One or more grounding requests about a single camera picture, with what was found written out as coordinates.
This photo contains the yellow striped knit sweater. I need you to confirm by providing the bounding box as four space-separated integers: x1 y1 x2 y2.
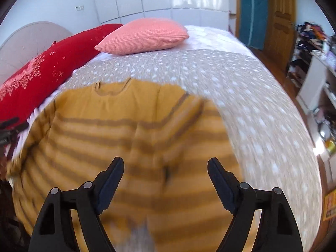
6 79 241 251

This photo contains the shoe rack with clothes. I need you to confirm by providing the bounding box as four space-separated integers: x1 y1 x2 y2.
286 22 327 88

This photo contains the red embroidered pillow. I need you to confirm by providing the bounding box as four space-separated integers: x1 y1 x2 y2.
1 24 122 124

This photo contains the yellow printed box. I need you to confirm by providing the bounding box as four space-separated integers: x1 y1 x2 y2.
323 189 336 221

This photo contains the beige heart pattern quilt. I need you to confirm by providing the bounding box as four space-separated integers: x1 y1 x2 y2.
58 49 322 251

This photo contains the beige round headboard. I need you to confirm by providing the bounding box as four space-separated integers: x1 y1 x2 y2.
0 21 73 84

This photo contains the white shelf cabinet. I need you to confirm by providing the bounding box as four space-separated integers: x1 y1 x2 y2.
296 54 335 145

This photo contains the pink knit pillow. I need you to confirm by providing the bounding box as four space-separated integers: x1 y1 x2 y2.
95 18 189 55

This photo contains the wooden door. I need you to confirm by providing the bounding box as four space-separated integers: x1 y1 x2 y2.
263 0 296 71

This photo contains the white glossy wardrobe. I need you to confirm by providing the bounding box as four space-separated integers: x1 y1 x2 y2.
94 0 229 30

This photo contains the teal curtain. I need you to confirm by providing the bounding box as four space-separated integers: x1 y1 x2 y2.
239 0 268 50

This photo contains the wall power socket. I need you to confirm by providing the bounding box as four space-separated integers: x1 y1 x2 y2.
75 6 84 11

